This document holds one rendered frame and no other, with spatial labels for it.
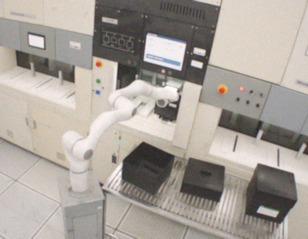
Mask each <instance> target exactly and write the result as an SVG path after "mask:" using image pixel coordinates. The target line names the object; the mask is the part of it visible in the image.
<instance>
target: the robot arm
mask: <svg viewBox="0 0 308 239"><path fill-rule="evenodd" d="M177 92H179V90H178V89H177V88H176V87H175V88H173V87H172V86H164V88H155V87H153V86H151V85H150V84H148V83H147V82H144V81H141V80H136V81H134V82H132V83H131V84H130V85H129V86H128V87H126V88H124V89H120V90H116V91H114V92H112V94H111V95H109V97H108V103H109V105H111V106H112V107H113V108H114V109H115V111H110V112H104V113H102V114H100V115H99V116H98V117H97V118H95V120H94V121H93V122H92V123H91V125H90V127H89V136H88V137H87V138H86V139H85V138H84V137H82V136H81V135H79V133H78V132H76V131H74V130H69V131H67V132H66V133H64V135H63V137H62V141H61V144H62V147H63V150H64V153H65V156H66V158H67V160H68V162H69V169H70V179H69V180H68V181H67V183H66V191H67V193H68V194H69V195H71V196H73V197H77V198H82V197H86V196H88V195H89V194H91V193H92V191H93V189H94V184H93V183H92V181H91V180H90V179H88V159H90V158H91V157H92V156H93V154H94V152H95V150H96V148H97V144H98V141H99V140H100V138H101V136H102V135H103V134H104V133H105V132H106V131H107V129H108V128H109V127H110V126H112V125H113V124H115V123H118V122H122V121H128V120H129V119H130V118H132V117H133V116H135V115H136V113H137V106H136V104H135V103H133V102H132V101H130V100H129V99H128V98H132V97H135V96H138V95H140V94H141V95H142V96H146V97H148V98H149V99H151V100H157V101H156V102H157V104H158V106H160V107H164V106H165V105H167V104H168V103H170V102H174V101H177V100H178V93H177Z"/></svg>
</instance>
